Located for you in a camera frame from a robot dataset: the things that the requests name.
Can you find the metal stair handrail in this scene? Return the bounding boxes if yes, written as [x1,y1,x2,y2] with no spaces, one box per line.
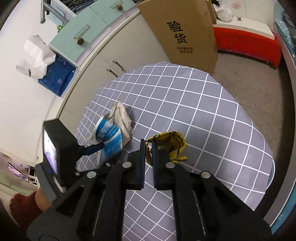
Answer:
[40,0,69,25]

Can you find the white plastic bag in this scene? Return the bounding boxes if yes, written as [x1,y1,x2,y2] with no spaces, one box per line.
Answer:
[212,1,233,23]

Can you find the yellow snack bag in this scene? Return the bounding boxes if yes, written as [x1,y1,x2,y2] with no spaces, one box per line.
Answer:
[145,131,188,166]

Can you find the purple stair shelf unit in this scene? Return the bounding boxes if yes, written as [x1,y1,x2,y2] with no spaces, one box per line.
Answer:
[49,1,139,67]

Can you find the red storage bench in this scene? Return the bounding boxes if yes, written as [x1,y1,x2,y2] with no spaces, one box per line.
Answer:
[213,23,281,69]

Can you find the left hand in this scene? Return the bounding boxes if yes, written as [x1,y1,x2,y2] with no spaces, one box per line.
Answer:
[35,188,51,211]

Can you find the white base cabinet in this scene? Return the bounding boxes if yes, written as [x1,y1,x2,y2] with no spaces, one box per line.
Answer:
[48,11,169,133]

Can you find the white paper bag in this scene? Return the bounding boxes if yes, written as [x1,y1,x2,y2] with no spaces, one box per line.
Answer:
[16,35,56,79]

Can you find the blue white bag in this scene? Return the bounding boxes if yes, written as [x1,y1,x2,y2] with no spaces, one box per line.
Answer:
[86,113,123,168]

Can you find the grey checked tablecloth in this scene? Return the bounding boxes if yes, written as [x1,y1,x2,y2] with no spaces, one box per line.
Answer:
[75,61,274,241]

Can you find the blue plastic package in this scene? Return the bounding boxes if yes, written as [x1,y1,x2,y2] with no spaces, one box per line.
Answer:
[38,54,76,97]

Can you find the large cardboard box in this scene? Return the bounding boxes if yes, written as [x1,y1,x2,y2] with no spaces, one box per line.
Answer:
[138,0,217,74]

